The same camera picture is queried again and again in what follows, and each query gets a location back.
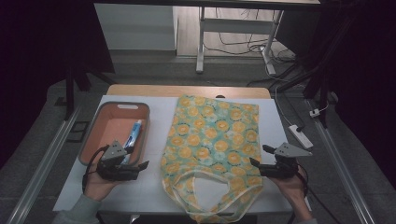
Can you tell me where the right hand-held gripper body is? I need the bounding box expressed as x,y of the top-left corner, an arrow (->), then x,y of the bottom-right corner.
257,142 -> 313,180

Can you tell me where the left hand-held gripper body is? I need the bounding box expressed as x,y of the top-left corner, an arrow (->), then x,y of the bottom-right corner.
95,140 -> 140,182

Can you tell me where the blue and white toothpaste tube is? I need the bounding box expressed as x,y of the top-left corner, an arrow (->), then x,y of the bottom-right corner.
120,119 -> 144,166

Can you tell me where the orange basket with grey rim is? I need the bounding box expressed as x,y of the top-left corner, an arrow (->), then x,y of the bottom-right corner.
78,101 -> 151,168

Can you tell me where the lemon print cloth bag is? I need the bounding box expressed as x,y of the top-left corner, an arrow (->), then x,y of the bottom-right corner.
160,94 -> 264,224

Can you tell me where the person's left hand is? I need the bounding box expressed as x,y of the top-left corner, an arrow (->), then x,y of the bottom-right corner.
82,169 -> 121,203

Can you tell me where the person's right hand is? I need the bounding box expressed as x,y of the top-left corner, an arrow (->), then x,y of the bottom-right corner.
269,165 -> 313,216

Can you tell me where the white table mat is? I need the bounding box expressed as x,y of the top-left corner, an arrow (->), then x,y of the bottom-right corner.
52,94 -> 294,217

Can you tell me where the white power strip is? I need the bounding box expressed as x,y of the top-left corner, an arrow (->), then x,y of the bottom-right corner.
287,123 -> 315,150

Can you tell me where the black floor plate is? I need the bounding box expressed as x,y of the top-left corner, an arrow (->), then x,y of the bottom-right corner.
65,120 -> 91,144

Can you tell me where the black stand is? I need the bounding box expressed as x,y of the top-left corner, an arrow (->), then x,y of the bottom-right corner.
274,0 -> 367,129
63,60 -> 117,121

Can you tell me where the wooden table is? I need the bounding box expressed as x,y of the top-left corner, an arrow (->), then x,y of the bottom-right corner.
106,83 -> 272,100

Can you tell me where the white cabinet panel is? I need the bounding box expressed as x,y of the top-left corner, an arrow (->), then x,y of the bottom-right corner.
93,3 -> 178,51

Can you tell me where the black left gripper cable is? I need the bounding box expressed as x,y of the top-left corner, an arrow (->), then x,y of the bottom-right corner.
81,144 -> 110,194

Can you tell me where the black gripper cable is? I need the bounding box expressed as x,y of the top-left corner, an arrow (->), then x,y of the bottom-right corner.
293,170 -> 344,224
81,144 -> 110,194

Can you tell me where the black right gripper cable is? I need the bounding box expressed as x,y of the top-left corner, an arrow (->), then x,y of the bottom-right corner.
293,170 -> 344,224

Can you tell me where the metal floor rail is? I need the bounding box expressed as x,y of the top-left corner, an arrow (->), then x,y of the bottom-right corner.
6,105 -> 82,224
305,98 -> 376,224

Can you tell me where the bundle of floor cables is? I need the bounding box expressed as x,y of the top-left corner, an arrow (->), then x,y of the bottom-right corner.
203,7 -> 297,64

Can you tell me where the white desk frame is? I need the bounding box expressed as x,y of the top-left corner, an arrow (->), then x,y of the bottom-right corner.
195,6 -> 285,76

